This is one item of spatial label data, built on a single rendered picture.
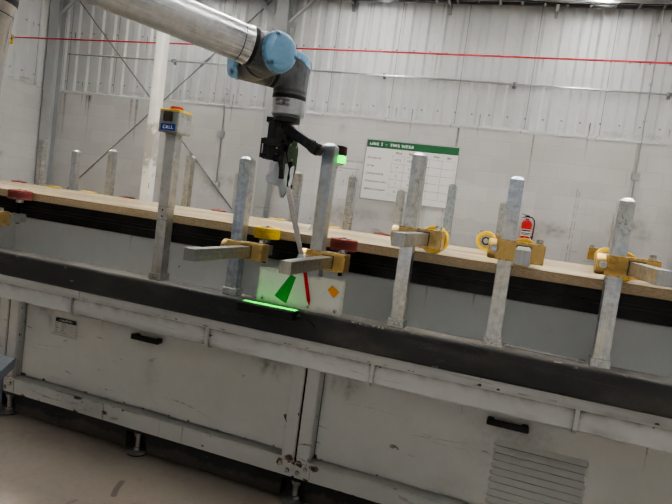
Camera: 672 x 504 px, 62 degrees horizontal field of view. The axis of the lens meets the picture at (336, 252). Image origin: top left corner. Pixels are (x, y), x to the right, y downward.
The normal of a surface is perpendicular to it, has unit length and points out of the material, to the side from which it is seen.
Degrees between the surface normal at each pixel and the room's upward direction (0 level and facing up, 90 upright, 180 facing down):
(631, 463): 90
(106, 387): 90
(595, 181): 90
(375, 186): 90
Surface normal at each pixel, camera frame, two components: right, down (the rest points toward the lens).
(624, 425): -0.32, 0.04
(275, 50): 0.58, 0.15
